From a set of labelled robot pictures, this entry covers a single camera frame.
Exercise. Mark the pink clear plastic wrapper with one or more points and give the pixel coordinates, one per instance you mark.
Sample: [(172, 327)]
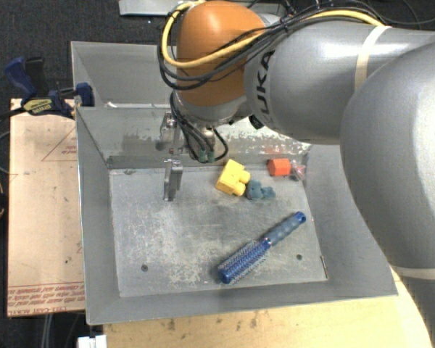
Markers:
[(298, 170)]

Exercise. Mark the grey metal bin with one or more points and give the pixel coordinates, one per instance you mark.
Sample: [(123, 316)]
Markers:
[(174, 245)]

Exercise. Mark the dark green toy block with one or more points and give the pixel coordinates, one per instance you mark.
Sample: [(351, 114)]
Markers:
[(259, 190)]

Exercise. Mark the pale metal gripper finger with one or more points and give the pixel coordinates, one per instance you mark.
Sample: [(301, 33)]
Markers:
[(168, 183), (178, 178)]

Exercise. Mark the yellow toy building block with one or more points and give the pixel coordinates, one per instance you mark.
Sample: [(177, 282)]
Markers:
[(232, 178)]

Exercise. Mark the blue round hairbrush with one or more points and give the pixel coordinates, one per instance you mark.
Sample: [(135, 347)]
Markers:
[(257, 250)]

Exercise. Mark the brown cardboard board, red print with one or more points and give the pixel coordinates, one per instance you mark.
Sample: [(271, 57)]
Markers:
[(43, 212)]

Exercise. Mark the orange-red block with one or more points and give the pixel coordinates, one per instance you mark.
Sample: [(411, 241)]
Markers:
[(279, 166)]

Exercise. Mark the black cylinder on white bracket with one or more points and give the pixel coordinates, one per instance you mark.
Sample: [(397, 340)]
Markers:
[(256, 122)]

